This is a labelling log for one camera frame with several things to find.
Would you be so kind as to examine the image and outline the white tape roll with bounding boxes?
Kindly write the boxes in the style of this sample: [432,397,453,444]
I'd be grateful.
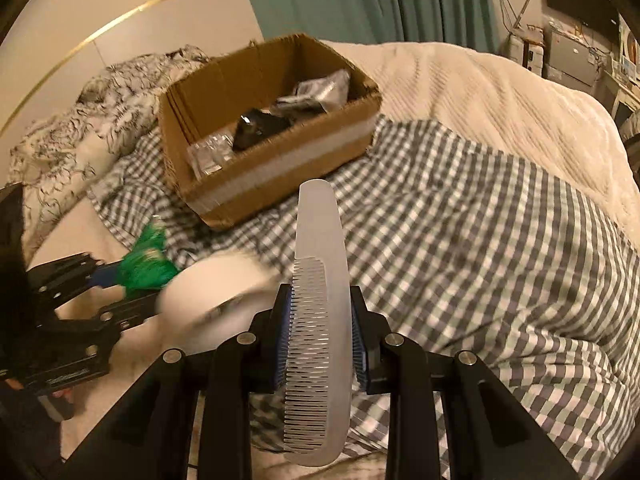
[157,255,281,356]

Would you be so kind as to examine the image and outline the floral patterned duvet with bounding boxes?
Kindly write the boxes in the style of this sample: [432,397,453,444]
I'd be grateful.
[7,44,211,251]

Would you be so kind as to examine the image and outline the cream textured blanket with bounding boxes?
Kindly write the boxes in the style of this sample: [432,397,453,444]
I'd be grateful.
[320,40,640,241]

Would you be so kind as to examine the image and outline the grey checkered cloth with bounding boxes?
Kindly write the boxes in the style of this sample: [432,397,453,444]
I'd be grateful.
[87,115,640,456]

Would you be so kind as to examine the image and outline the brown cardboard box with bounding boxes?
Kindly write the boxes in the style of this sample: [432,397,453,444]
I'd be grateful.
[157,33,383,232]

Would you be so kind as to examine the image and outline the white vanity desk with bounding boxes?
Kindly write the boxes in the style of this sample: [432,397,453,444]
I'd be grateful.
[597,70,640,121]

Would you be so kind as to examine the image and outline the black television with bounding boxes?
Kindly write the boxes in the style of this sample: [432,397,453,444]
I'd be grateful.
[542,0,621,41]

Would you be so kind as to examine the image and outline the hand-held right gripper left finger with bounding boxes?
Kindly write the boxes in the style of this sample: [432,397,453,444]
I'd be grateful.
[65,282,296,480]

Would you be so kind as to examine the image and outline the translucent white comb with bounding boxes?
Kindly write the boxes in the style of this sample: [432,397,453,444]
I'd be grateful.
[282,179,356,468]

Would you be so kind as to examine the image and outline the black glossy jar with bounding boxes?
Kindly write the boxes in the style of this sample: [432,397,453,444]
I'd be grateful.
[232,110,293,151]

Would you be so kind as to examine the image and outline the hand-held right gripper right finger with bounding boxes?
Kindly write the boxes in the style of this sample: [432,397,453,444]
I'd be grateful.
[347,285,583,480]

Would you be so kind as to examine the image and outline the silver blister pack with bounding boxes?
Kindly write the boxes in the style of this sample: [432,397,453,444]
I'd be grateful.
[187,132,236,178]

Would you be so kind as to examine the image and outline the white floor appliance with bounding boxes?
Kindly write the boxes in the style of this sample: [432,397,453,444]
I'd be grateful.
[507,27,546,78]

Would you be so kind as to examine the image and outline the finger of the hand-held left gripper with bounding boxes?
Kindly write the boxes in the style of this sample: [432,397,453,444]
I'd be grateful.
[27,255,126,311]
[55,290,166,343]

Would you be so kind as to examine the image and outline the green foil packet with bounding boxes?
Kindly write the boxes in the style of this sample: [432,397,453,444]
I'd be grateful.
[116,217,182,295]

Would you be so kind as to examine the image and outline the grey cabinet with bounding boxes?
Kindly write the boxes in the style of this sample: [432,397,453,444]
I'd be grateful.
[550,27,603,86]

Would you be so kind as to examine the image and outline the white bag with dark border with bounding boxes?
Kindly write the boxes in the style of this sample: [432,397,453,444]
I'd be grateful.
[272,70,351,116]

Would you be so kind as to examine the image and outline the oval white-framed mirror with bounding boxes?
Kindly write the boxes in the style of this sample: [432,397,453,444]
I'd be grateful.
[617,20,640,76]

